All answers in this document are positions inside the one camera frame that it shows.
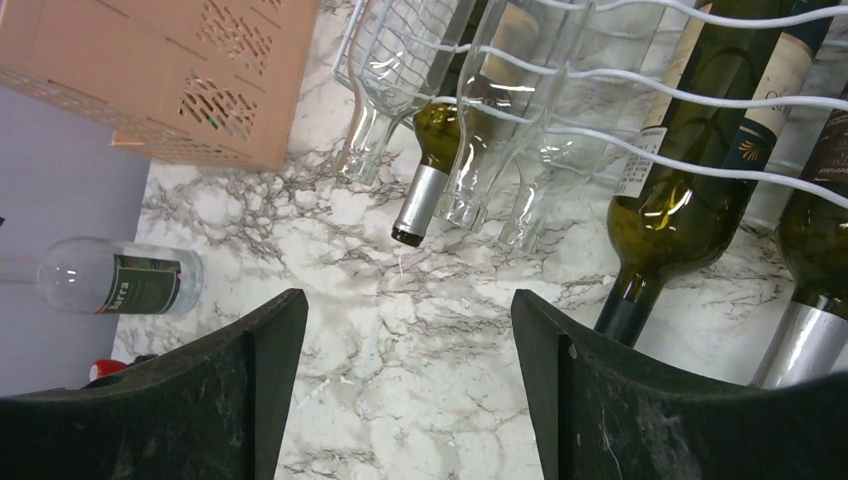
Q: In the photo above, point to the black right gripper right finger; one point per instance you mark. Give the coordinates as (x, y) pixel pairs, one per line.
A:
(602, 410)

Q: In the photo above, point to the clear square glass bottle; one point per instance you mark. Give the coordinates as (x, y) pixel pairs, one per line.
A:
(397, 59)

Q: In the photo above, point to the clear liquor bottle red label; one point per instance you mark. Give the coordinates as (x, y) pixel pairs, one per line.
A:
(90, 275)

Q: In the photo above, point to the clear tall glass bottle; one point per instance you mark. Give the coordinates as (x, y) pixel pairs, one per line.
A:
(491, 137)

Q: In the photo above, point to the green bottle grey foil neck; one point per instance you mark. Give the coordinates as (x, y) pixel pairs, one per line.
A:
(437, 126)

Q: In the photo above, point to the clear glass wine bottle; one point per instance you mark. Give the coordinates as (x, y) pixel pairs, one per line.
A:
(562, 157)

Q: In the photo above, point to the pink plastic organizer basket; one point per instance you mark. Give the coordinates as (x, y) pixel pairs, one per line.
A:
(206, 83)

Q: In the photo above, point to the small red cap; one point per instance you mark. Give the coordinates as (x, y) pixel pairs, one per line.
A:
(104, 367)

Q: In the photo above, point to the green bottle dark brown label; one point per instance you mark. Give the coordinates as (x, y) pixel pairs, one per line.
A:
(811, 237)

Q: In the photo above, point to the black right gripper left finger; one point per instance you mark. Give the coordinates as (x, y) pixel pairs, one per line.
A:
(214, 408)

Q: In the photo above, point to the green wine bottle white label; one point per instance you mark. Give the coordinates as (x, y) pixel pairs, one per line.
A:
(662, 222)

